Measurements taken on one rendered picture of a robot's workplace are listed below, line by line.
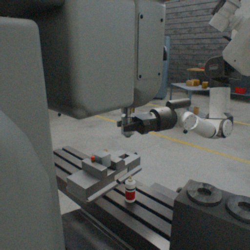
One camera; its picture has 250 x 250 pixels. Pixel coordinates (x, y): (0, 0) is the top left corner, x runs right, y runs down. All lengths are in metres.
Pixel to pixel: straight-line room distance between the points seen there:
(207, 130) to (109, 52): 0.62
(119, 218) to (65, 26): 0.63
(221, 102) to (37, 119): 0.87
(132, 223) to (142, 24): 0.62
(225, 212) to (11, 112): 0.51
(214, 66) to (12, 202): 0.94
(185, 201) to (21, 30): 0.51
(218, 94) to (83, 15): 0.77
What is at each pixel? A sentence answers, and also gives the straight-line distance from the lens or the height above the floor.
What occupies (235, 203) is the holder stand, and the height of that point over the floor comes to 1.13.
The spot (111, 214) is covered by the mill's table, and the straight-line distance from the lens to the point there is 0.83.
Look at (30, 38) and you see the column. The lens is 0.34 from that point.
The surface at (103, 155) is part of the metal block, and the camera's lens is 0.90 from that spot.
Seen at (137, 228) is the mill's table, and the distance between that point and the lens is 0.78.
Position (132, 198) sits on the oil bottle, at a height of 0.95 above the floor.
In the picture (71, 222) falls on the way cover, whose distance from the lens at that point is 0.90.
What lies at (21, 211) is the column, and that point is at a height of 1.26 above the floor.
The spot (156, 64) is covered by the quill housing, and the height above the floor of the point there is 1.44.
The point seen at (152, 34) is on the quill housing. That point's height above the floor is 1.53.
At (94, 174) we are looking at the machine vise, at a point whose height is 1.00.
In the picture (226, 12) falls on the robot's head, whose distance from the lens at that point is 0.98.
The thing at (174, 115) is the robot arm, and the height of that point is 1.26.
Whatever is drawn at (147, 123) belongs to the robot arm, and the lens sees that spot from 0.72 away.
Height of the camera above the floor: 1.48
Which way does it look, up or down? 19 degrees down
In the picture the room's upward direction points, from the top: straight up
